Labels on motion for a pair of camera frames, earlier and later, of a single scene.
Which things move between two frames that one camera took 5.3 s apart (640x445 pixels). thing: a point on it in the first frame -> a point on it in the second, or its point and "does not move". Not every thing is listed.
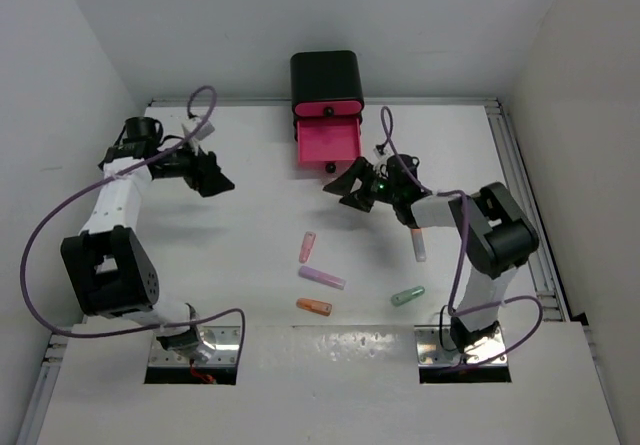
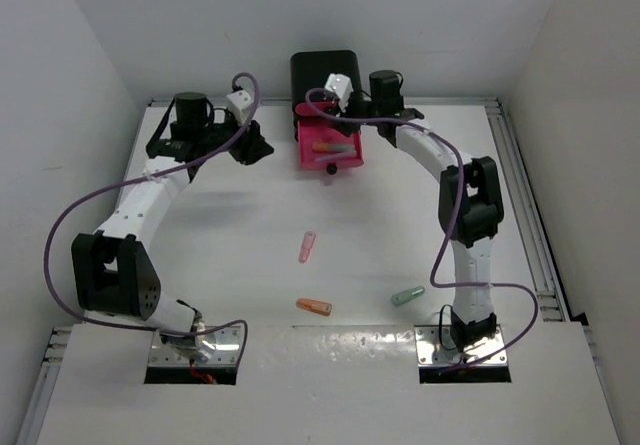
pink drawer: (327, 144) does not move
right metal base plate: (435, 346) does not move
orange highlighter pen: (315, 306) does not move
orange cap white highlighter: (419, 244) -> (325, 146)
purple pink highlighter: (322, 277) -> (348, 154)
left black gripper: (205, 174) -> (251, 146)
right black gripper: (359, 198) -> (356, 95)
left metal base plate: (226, 350) does not move
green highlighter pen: (405, 296) does not move
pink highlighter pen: (306, 246) does not move
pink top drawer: (328, 108) does not move
